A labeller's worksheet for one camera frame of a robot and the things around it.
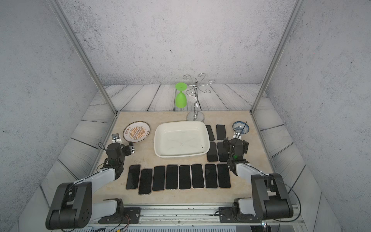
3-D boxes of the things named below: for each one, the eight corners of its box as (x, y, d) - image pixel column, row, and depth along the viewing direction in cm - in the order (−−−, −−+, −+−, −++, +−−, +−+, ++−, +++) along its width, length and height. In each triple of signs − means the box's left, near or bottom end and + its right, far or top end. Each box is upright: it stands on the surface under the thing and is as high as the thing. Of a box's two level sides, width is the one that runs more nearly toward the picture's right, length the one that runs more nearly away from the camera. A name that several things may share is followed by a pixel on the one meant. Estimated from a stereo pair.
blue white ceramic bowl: (233, 134, 109) (235, 129, 105) (231, 125, 114) (233, 121, 111) (247, 134, 109) (249, 129, 105) (245, 125, 114) (246, 121, 111)
